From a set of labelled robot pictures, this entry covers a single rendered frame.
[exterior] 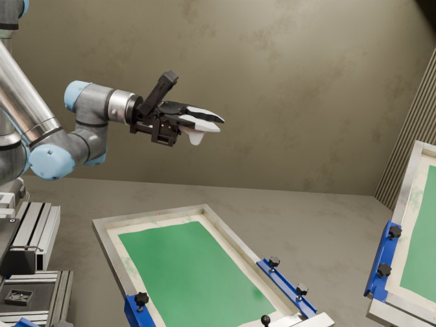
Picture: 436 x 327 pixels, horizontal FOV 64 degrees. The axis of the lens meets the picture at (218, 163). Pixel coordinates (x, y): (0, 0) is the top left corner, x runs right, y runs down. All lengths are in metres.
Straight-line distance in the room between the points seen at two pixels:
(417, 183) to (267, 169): 2.89
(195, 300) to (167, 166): 2.84
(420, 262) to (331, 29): 3.16
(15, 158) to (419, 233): 1.40
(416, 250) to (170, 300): 0.92
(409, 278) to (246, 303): 0.59
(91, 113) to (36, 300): 1.69
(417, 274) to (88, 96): 1.23
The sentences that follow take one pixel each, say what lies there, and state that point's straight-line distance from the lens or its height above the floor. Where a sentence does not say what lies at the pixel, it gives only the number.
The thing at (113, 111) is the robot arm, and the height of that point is 1.66.
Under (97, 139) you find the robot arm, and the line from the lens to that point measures 0.86.
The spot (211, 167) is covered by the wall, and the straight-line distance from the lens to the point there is 4.14.
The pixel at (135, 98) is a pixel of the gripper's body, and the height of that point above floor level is 1.69.
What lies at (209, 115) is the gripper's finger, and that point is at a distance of 0.80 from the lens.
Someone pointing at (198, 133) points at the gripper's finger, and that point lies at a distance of 0.76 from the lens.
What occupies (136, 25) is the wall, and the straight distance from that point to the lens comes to 3.64.
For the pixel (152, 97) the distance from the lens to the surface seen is 0.78.
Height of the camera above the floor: 1.89
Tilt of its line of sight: 22 degrees down
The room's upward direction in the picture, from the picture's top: 12 degrees clockwise
